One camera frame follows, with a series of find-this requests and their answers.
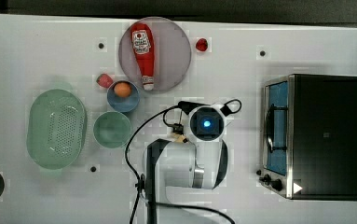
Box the blue bowl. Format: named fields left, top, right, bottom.
left=107, top=81, right=140, bottom=113

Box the red ketchup bottle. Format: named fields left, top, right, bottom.
left=130, top=22, right=155, bottom=91

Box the green mug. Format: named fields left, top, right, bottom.
left=93, top=111, right=131, bottom=148

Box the orange ball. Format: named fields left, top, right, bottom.
left=114, top=82, right=131, bottom=98

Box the green perforated colander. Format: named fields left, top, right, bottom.
left=26, top=89, right=87, bottom=170

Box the grey round plate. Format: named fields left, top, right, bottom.
left=118, top=17, right=191, bottom=91

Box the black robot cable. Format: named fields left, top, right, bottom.
left=124, top=98, right=243, bottom=224

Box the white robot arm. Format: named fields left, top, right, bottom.
left=144, top=102, right=228, bottom=224

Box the black toaster oven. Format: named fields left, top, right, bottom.
left=256, top=74, right=357, bottom=201

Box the red strawberry near bowl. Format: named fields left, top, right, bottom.
left=96, top=74, right=113, bottom=89

